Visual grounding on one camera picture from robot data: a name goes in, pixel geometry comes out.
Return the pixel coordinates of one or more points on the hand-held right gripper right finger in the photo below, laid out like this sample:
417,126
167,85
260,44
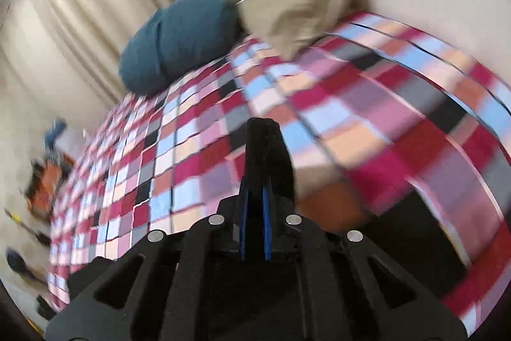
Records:
266,223

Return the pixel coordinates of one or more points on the white box with blue lid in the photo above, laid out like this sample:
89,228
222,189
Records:
55,131

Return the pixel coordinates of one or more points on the plaid blanket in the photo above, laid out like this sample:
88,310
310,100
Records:
359,105

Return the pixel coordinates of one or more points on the teal pillow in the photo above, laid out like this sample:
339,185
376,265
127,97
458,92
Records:
179,41

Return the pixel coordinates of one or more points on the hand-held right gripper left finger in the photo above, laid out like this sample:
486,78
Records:
242,223

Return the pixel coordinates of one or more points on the orange box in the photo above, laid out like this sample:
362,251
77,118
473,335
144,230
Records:
48,183

